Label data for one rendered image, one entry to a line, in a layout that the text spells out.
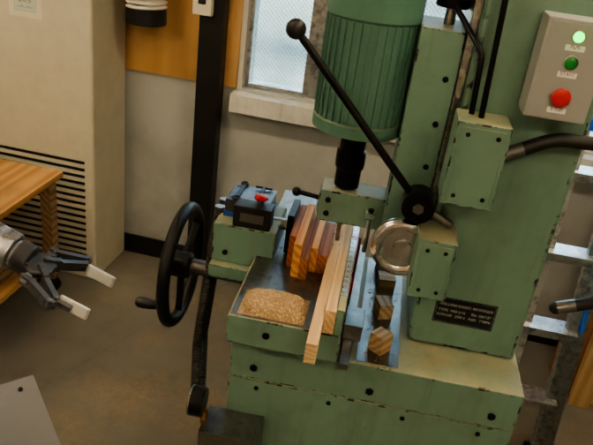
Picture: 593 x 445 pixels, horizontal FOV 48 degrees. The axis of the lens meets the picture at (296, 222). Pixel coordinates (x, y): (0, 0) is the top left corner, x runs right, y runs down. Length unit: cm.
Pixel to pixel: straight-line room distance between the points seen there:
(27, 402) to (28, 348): 132
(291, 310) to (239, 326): 10
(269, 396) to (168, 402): 101
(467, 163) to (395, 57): 23
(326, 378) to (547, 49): 73
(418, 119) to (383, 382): 51
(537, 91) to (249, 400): 82
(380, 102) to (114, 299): 187
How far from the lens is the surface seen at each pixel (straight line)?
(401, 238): 128
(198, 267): 153
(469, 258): 133
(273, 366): 137
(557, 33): 115
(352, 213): 137
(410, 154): 128
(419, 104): 125
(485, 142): 115
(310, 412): 143
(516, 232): 131
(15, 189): 259
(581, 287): 218
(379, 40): 122
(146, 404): 239
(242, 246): 143
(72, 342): 267
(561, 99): 116
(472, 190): 118
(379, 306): 146
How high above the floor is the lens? 161
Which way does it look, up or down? 26 degrees down
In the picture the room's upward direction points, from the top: 8 degrees clockwise
